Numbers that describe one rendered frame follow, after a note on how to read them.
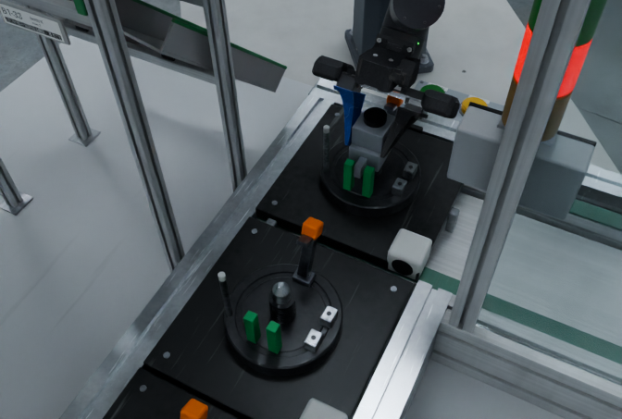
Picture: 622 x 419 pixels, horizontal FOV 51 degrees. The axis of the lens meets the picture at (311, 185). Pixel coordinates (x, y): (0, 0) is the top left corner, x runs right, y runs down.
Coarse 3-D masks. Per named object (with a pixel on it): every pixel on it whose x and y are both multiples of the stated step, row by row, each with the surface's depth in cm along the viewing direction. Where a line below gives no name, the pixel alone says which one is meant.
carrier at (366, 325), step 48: (240, 240) 86; (288, 240) 86; (240, 288) 79; (288, 288) 72; (336, 288) 81; (384, 288) 81; (192, 336) 77; (240, 336) 74; (288, 336) 74; (336, 336) 74; (384, 336) 76; (192, 384) 73; (240, 384) 73; (288, 384) 73; (336, 384) 73
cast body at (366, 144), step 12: (372, 108) 84; (360, 120) 84; (372, 120) 82; (384, 120) 83; (360, 132) 83; (372, 132) 82; (384, 132) 82; (360, 144) 85; (372, 144) 83; (360, 156) 85; (372, 156) 84; (360, 168) 84
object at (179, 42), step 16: (128, 0) 86; (128, 16) 87; (144, 16) 90; (160, 16) 92; (176, 16) 95; (128, 32) 80; (144, 32) 91; (160, 32) 94; (176, 32) 78; (192, 32) 80; (160, 48) 79; (176, 48) 79; (192, 48) 81; (208, 48) 84; (240, 48) 90; (192, 64) 83; (208, 64) 86; (240, 64) 91; (256, 64) 95; (272, 64) 98; (256, 80) 97; (272, 80) 100
